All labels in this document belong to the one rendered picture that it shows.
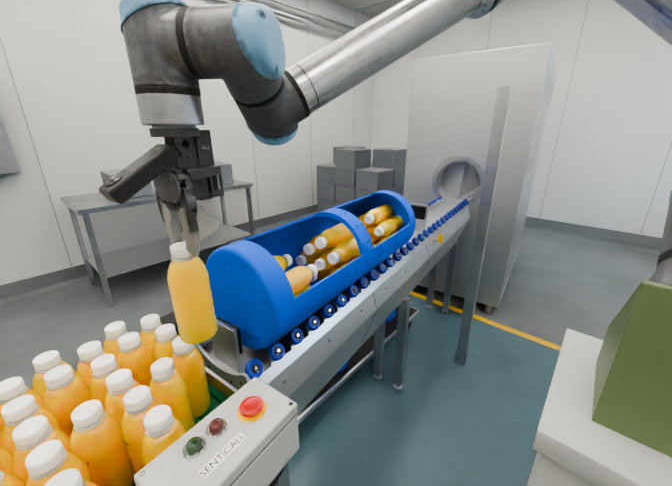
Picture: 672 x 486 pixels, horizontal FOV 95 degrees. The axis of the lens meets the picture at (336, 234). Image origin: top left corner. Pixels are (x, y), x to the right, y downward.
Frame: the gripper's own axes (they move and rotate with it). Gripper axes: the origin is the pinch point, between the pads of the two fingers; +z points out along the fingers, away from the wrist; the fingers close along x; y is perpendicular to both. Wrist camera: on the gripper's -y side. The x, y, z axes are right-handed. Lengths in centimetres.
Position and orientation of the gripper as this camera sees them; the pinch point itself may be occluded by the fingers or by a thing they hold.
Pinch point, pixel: (183, 248)
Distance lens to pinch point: 60.4
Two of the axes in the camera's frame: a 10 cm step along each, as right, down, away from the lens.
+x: -8.2, -1.9, 5.4
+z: 0.0, 9.4, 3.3
